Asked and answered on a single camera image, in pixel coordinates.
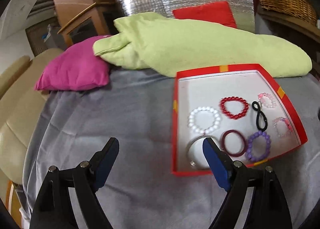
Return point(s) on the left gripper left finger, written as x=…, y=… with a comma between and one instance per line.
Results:
x=53, y=207

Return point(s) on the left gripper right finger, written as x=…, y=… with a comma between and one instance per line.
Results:
x=268, y=208

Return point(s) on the silver metal bangle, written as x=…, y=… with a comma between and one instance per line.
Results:
x=194, y=153

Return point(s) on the red shallow box tray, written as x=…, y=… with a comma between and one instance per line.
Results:
x=241, y=106

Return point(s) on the beige sofa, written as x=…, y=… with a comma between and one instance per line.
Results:
x=21, y=106

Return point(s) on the grey bed cover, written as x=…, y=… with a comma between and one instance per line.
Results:
x=140, y=191

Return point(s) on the magenta pillow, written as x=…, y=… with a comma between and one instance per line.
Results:
x=76, y=69

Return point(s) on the wooden shelf table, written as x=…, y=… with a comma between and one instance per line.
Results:
x=298, y=32

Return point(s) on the light green folded blanket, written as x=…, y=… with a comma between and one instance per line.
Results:
x=150, y=40

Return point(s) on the small red cushion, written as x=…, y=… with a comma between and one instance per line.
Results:
x=217, y=12

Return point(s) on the wooden cabinet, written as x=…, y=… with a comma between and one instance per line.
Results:
x=81, y=19

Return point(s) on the wicker basket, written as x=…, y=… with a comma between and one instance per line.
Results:
x=301, y=9

